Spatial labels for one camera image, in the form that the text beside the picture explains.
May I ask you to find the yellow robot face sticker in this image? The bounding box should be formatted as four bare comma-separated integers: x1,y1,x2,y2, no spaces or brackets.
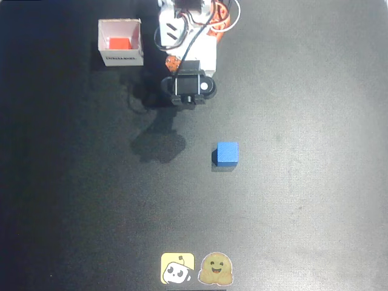
160,252,196,285

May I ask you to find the white cardboard box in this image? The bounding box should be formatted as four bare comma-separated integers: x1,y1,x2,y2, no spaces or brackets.
97,18,145,67

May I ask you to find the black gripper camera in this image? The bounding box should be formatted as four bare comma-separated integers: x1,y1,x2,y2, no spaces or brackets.
160,60,218,110

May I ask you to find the white cable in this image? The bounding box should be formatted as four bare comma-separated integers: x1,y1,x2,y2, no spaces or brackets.
209,0,243,33

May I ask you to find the blue cube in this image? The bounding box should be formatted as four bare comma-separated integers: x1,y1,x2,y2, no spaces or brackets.
211,141,240,168

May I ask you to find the red cube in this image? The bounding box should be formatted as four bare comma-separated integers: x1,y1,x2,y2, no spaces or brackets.
108,36,133,50

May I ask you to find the smiling hugging face sticker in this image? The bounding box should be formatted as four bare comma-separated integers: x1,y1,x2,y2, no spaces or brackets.
197,252,235,287

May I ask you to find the black cable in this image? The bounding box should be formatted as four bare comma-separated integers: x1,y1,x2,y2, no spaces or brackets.
153,17,213,61

